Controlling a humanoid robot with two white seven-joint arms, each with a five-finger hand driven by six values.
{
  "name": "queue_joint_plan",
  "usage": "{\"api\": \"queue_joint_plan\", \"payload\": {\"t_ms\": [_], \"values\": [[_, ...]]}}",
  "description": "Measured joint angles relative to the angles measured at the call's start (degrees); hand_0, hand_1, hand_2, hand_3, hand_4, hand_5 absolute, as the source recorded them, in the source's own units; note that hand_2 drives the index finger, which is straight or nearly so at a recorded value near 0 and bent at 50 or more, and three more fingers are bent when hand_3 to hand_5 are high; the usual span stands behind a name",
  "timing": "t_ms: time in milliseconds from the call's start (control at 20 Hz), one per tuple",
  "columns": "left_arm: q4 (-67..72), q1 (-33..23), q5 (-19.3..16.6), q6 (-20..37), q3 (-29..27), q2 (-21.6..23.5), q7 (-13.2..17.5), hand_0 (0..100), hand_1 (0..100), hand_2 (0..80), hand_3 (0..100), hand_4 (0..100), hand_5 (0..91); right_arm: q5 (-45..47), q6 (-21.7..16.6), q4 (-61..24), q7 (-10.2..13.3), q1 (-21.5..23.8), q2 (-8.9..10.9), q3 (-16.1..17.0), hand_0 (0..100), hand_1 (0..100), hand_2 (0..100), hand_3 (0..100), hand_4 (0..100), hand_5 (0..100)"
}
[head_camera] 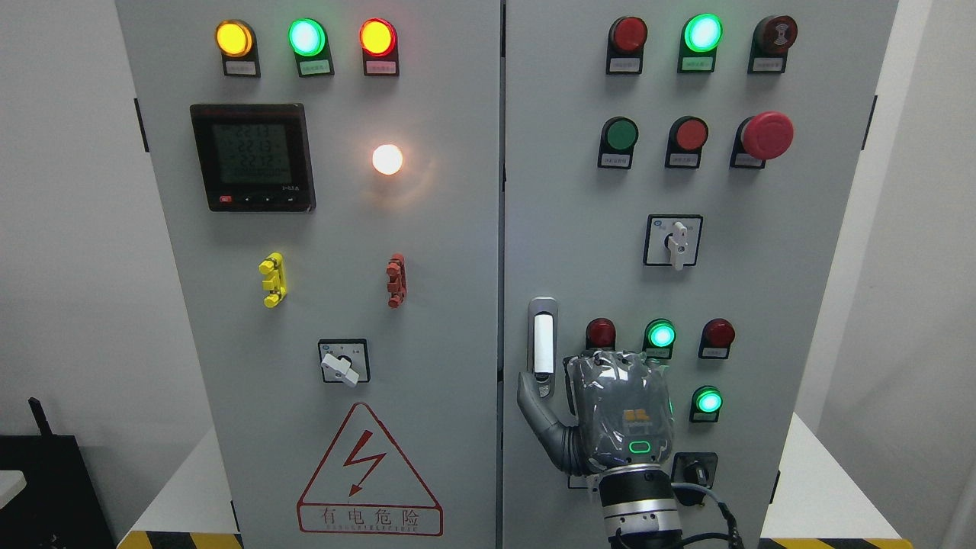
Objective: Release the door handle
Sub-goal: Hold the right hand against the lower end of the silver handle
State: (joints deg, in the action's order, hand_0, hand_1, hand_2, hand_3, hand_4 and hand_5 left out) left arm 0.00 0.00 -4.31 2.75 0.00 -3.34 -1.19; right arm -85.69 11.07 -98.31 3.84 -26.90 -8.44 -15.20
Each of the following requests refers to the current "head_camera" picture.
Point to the green push button upper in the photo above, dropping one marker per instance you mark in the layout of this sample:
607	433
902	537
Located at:
616	147

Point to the red-orange indicator light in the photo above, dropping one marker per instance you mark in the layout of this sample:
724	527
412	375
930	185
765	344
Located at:
379	44

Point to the yellow terminal connector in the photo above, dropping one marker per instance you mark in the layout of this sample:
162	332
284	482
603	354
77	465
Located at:
274	282

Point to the dark red buzzer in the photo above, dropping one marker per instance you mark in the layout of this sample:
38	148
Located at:
772	39

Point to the black box with antenna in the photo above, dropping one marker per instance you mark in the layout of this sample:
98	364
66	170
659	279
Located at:
58	507

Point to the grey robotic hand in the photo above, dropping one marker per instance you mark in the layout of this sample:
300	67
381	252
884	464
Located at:
624	415

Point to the left door selector switch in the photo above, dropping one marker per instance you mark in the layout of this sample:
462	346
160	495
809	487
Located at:
344	361

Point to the black digital power meter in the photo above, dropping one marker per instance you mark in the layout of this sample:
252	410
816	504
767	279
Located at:
254	157

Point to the yellow indicator light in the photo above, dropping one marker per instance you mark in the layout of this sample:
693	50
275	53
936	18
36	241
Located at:
237	43

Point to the green indicator light top left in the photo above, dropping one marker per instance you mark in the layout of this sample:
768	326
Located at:
311	47

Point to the dark red indicator light top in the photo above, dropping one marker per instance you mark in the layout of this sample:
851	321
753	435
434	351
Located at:
627	37

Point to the green lit button lower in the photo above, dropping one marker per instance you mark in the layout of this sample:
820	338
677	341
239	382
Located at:
706	405

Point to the dark red indicator light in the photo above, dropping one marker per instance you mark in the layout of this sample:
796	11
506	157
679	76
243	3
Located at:
627	37
600	335

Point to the white rotary selector switch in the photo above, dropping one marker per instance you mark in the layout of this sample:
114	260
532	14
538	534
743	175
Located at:
587	483
672	240

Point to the dark red indicator right middle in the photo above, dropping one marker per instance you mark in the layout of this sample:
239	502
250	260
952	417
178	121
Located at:
716	339

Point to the red terminal connector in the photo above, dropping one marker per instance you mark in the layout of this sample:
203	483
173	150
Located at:
396	282

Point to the red push button upper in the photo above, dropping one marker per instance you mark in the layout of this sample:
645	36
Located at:
686	140

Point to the red electric hazard warning sticker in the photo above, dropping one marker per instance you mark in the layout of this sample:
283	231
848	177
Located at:
365	484

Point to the white upper rotary selector switch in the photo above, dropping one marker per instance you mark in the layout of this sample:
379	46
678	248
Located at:
672	240

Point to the dark red indicator light middle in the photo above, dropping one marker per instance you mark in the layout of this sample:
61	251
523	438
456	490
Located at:
600	335

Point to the white glowing indicator light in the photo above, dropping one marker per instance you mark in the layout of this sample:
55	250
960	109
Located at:
387	159

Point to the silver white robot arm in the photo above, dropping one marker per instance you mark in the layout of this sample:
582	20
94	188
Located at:
639	507

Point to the silver door handle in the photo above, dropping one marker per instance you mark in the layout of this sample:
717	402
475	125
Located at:
542	343

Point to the grey cabinet door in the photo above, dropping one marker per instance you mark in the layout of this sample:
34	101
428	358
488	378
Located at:
433	361
576	232

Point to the bright green indicator light top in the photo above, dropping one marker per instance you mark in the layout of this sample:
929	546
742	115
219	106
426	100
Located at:
700	38

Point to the black knob selector switch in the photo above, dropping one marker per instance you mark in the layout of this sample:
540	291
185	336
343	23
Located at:
696	468

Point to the grey right cabinet door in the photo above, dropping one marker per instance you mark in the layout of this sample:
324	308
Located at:
576	232

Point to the red emergency stop button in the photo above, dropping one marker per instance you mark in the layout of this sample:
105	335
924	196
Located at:
760	138

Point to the green lit indicator light middle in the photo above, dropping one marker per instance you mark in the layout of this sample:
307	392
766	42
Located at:
659	338

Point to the white lower rotary selector switch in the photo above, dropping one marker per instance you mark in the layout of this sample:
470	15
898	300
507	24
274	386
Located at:
587	483

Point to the grey left cabinet door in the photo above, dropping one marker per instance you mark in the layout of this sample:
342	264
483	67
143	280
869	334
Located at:
433	361

